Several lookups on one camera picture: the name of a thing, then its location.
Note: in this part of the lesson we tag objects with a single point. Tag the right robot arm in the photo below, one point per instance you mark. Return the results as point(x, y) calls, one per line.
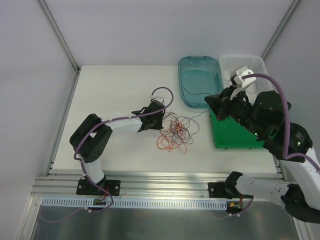
point(267, 120)

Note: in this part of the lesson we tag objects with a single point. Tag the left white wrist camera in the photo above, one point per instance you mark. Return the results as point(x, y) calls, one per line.
point(157, 98)

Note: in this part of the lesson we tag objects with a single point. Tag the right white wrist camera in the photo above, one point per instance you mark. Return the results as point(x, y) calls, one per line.
point(238, 80)

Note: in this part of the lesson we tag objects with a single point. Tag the teal transparent plastic tub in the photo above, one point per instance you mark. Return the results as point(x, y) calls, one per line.
point(198, 77)

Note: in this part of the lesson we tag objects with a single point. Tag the aluminium frame post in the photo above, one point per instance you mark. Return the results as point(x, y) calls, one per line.
point(58, 34)
point(288, 15)

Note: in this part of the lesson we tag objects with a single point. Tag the white slotted cable duct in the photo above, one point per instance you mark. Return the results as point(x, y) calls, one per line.
point(133, 203)

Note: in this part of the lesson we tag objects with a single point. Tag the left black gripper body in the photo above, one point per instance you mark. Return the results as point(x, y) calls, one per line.
point(155, 118)

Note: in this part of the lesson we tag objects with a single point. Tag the aluminium mounting rail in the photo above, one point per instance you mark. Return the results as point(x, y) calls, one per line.
point(173, 175)

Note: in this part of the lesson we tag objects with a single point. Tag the right aluminium frame post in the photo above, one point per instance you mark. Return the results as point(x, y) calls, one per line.
point(288, 15)

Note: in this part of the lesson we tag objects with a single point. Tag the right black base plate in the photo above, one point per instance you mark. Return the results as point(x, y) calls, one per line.
point(216, 190)

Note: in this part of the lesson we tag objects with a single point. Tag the green plastic tray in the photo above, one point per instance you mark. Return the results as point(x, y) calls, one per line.
point(228, 134)

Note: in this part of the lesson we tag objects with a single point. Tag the left aluminium frame post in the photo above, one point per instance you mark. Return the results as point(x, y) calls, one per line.
point(58, 34)

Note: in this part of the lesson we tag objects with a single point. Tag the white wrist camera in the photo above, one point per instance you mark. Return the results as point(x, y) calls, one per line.
point(238, 80)
point(157, 98)

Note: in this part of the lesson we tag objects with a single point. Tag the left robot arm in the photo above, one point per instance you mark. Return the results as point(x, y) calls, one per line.
point(91, 137)

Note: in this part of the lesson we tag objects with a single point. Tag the white perforated plastic basket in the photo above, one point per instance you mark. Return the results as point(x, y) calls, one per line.
point(230, 62)

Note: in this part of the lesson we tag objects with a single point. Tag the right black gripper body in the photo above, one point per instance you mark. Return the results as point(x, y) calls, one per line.
point(225, 104)

